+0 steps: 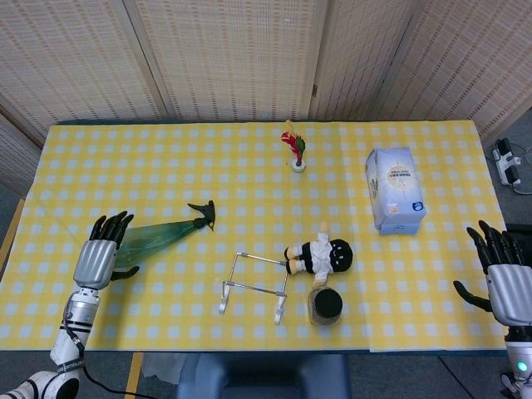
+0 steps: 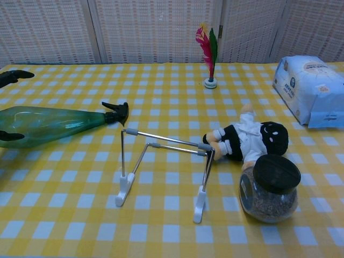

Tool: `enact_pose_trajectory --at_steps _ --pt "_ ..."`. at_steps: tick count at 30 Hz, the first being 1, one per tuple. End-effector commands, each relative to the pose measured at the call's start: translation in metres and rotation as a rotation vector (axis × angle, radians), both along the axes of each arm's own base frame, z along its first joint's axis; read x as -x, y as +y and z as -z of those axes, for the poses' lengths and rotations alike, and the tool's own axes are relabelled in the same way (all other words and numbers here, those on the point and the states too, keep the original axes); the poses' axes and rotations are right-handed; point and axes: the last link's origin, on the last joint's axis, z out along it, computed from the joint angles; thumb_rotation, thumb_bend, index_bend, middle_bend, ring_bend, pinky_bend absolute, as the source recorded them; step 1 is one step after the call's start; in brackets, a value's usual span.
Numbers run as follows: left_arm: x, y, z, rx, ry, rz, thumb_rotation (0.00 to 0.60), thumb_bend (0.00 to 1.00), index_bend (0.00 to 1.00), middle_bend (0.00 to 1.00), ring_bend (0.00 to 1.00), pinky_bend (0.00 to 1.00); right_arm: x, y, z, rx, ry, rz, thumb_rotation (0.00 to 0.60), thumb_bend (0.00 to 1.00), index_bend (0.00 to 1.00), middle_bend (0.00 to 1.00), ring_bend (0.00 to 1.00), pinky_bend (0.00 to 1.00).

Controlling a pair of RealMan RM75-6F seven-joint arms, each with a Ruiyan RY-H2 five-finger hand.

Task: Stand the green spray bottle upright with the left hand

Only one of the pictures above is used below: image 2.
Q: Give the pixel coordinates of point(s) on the green spray bottle black trigger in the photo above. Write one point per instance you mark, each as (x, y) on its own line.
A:
(53, 121)

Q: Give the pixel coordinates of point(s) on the yellow white checkered tablecloth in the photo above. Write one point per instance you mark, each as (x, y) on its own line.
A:
(161, 236)

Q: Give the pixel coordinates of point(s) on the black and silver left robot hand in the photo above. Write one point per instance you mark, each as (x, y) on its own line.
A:
(16, 74)

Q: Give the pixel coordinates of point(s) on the white tissue paper package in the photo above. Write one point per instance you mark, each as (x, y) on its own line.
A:
(309, 86)

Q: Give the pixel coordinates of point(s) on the glass jar with black lid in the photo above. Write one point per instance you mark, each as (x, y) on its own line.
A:
(271, 196)

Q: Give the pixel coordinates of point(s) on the brass screen hinge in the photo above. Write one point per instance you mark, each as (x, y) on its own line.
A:
(221, 31)

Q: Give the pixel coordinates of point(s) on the black and white plush doll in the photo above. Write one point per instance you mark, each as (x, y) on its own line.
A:
(242, 137)

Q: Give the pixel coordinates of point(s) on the beige woven folding screen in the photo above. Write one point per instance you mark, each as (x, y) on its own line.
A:
(147, 29)

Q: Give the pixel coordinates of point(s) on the red green feather shuttlecock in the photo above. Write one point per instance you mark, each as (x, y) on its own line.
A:
(208, 51)

